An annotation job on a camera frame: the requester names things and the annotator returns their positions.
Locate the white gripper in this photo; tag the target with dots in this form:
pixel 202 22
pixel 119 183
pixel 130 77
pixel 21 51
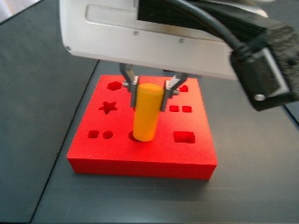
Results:
pixel 100 29

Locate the yellow oval cylinder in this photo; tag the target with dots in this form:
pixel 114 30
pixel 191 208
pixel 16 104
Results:
pixel 147 110

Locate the red foam shape board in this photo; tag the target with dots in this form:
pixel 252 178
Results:
pixel 170 147

